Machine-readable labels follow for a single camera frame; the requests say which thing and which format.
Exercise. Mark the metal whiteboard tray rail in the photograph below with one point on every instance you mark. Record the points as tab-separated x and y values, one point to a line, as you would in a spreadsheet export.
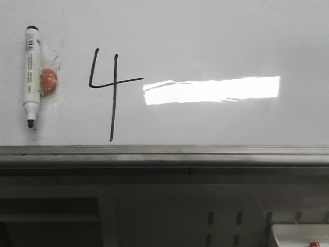
187	159

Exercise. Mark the red round magnet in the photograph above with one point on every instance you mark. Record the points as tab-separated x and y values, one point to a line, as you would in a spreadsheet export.
48	80

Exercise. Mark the white whiteboard marker pen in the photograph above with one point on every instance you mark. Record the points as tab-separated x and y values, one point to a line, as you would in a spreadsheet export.
32	74

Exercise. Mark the white whiteboard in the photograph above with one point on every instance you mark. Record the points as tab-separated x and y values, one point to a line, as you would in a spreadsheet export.
169	72

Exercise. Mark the white bin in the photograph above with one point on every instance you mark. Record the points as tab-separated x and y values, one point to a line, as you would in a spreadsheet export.
298	234

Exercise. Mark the small red object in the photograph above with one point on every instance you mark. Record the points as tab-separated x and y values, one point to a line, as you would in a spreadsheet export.
314	244

